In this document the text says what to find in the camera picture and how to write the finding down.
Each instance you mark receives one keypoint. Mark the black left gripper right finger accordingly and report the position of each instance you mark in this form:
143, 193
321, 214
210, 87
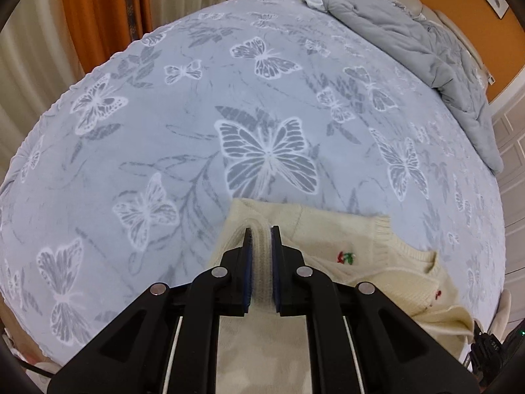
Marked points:
360, 341

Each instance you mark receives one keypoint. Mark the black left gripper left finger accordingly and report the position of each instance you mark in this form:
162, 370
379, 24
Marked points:
166, 340

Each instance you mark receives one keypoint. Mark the cream knit sweater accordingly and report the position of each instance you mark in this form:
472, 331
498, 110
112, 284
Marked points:
265, 353

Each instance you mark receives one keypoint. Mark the grey butterfly bed sheet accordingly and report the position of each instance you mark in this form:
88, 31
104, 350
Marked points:
128, 178

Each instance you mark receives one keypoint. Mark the white panelled wardrobe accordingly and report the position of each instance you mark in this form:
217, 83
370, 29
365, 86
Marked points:
509, 129

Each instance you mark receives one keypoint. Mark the grey quilted duvet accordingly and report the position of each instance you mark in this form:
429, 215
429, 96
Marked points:
431, 53

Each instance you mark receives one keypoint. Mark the cream sheer curtain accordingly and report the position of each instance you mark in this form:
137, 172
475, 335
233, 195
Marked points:
39, 61

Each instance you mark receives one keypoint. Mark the orange curtain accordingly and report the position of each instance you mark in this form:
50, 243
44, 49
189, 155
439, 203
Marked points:
101, 28

